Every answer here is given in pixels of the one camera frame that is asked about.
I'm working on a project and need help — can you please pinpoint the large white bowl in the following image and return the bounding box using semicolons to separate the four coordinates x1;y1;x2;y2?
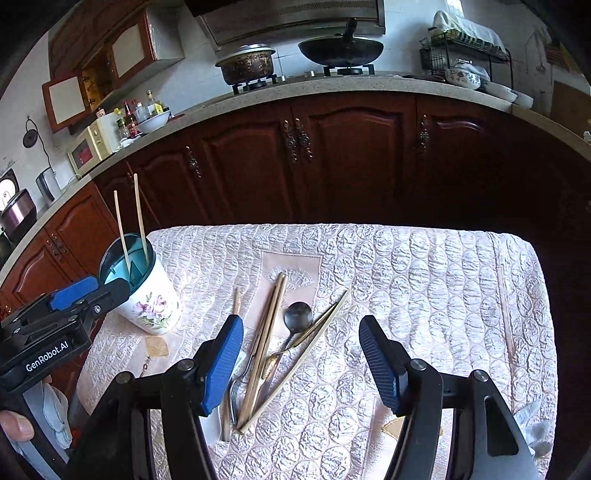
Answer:
137;111;171;136

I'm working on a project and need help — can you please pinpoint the speckled stone countertop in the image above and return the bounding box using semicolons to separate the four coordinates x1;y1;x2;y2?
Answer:
0;74;591;280

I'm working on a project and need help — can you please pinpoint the red-brown wooden base cabinet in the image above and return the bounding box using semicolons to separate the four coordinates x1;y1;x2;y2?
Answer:
0;90;591;370

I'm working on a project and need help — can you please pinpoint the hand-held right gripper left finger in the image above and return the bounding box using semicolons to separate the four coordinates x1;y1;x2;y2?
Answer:
69;316;245;480

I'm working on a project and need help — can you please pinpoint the wooden board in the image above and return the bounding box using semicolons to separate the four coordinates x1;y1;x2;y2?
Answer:
551;80;591;136

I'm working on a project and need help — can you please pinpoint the blackened metal pot with lid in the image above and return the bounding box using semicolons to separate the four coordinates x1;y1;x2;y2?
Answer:
215;43;277;86

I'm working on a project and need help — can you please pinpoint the wooden wall cabinet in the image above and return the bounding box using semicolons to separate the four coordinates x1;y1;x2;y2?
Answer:
41;8;185;136

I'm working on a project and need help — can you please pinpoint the rice cooker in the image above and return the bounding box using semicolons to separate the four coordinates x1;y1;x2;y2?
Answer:
0;168;38;241

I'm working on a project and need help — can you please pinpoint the floral ceramic bowl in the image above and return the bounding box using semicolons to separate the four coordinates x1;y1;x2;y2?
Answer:
445;65;484;91

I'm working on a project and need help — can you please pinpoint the black hanging ladle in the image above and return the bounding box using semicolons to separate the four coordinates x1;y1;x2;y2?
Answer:
23;117;51;168

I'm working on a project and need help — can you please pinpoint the white cloth on rack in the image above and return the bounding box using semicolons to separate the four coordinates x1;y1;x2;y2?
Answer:
433;10;507;52

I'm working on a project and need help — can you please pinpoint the light bamboo chopstick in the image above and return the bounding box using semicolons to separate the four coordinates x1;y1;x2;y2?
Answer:
133;173;151;265
238;291;350;435
288;298;347;347
113;190;132;271
221;287;242;441
496;265;516;357

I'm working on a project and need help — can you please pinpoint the black wok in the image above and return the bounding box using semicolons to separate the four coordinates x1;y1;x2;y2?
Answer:
298;19;385;68

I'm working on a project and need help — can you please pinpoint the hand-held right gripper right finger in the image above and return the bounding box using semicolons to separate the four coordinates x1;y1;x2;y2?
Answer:
359;315;539;480

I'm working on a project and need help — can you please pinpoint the small gold-handled utensil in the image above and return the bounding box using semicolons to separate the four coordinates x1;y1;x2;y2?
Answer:
261;342;296;380

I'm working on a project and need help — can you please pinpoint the steel range hood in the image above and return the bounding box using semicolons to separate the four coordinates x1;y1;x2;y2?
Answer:
194;0;387;47

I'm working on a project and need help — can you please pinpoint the person's left hand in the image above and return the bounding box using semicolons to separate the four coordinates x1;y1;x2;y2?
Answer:
0;408;36;442

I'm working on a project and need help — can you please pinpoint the metal fork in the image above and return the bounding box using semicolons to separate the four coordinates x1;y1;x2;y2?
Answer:
229;342;262;428

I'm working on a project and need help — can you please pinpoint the gas stove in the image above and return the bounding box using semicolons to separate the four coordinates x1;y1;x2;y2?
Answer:
231;65;377;96

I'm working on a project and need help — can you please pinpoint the quilted cream tablecloth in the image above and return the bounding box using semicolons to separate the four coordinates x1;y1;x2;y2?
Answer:
76;224;559;480

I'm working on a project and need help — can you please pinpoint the teal utensil holder cup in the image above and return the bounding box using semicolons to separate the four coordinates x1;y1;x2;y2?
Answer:
98;233;183;335

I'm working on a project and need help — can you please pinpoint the black wire dish rack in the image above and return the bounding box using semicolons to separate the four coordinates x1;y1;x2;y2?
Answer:
419;28;512;89

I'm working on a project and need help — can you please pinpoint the steel electric kettle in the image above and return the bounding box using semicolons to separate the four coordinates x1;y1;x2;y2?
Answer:
36;168;61;204

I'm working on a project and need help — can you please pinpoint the cream microwave oven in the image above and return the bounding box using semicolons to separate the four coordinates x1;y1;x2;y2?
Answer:
68;121;122;176

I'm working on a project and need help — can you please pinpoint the metal spoon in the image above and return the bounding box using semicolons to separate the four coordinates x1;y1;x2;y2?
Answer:
272;301;314;356

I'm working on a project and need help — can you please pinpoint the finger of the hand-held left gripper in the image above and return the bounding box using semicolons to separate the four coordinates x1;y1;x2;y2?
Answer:
85;279;136;320
48;277;100;311

